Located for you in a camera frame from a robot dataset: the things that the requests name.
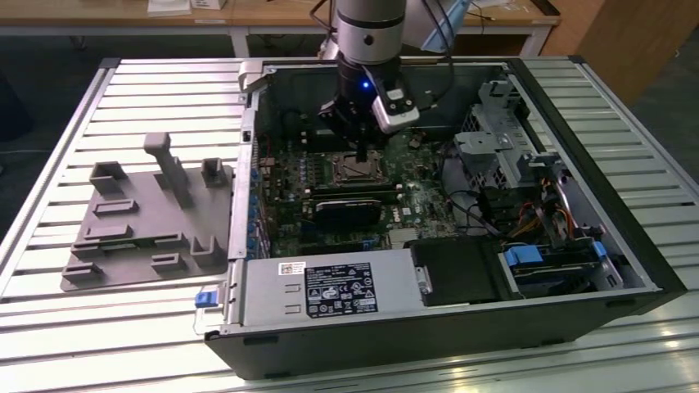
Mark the grey parts rack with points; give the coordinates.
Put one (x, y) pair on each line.
(136, 245)

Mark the grey power supply unit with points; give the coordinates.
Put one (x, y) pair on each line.
(327, 282)

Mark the black RAM slot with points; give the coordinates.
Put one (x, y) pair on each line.
(355, 189)

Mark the white box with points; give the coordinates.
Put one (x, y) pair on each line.
(170, 8)

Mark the CPU socket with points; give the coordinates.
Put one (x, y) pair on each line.
(383, 179)

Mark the black plastic shroud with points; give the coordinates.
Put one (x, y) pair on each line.
(459, 270)

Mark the blue disk carrier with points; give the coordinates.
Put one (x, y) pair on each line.
(524, 256)

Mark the metal drive cage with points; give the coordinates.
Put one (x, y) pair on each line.
(491, 143)

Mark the silver chipset heatsink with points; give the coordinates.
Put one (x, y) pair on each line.
(404, 238)

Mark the green motherboard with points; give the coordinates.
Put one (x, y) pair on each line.
(415, 213)

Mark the wooden desk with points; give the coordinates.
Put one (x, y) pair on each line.
(246, 16)

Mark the metal disk bay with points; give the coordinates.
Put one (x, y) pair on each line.
(551, 272)

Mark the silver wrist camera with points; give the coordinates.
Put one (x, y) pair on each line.
(395, 110)

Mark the black graphics card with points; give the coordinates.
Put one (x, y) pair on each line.
(350, 213)

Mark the blue plastic latch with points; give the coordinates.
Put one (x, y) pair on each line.
(206, 299)

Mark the blue plastic tab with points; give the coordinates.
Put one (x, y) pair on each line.
(598, 248)

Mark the pale blue teach pendant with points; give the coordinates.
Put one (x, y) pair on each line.
(444, 24)

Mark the black PC case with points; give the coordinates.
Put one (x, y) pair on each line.
(382, 352)

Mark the wooden cabinet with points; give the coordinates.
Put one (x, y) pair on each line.
(628, 41)

